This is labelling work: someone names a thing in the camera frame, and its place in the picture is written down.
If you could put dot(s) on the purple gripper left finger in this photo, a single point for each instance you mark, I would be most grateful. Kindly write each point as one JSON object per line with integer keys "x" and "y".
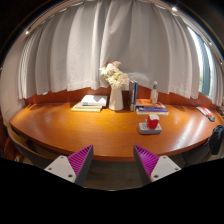
{"x": 74, "y": 167}

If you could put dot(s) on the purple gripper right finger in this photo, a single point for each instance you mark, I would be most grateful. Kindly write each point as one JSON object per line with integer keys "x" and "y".
{"x": 152, "y": 167}

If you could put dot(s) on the red charger plug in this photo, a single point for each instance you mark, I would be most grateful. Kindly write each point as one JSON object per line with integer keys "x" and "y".
{"x": 152, "y": 121}

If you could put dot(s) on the blue flat book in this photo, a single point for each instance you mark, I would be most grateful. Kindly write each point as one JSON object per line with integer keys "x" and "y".
{"x": 147, "y": 111}

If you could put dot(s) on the yellow flat book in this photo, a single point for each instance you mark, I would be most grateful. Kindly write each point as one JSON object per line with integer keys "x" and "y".
{"x": 79, "y": 107}

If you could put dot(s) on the orange flat book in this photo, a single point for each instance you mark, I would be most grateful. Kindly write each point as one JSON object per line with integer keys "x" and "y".
{"x": 148, "y": 103}

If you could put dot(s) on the white open book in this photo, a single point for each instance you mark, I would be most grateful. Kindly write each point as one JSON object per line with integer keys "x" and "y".
{"x": 94, "y": 100}

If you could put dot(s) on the black chair back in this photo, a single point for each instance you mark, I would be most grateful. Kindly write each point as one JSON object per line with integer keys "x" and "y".
{"x": 215, "y": 140}

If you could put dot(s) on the white ribbed vase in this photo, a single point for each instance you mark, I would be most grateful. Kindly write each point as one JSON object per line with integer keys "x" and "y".
{"x": 116, "y": 99}

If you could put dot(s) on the clear spray bottle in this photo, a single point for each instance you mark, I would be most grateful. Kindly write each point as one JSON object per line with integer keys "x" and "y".
{"x": 154, "y": 93}

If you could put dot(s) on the red booklet on desk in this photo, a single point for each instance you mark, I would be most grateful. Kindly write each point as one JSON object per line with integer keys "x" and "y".
{"x": 206, "y": 112}

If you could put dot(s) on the dark upright books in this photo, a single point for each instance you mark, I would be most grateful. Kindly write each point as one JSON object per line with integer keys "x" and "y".
{"x": 133, "y": 88}

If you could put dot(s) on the white flower bouquet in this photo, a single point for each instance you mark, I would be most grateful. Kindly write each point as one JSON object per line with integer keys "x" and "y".
{"x": 113, "y": 75}

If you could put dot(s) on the white curtain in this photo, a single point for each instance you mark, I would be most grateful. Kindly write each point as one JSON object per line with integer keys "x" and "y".
{"x": 67, "y": 51}

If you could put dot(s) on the window glass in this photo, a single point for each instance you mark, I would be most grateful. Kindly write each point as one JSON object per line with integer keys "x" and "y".
{"x": 205, "y": 64}

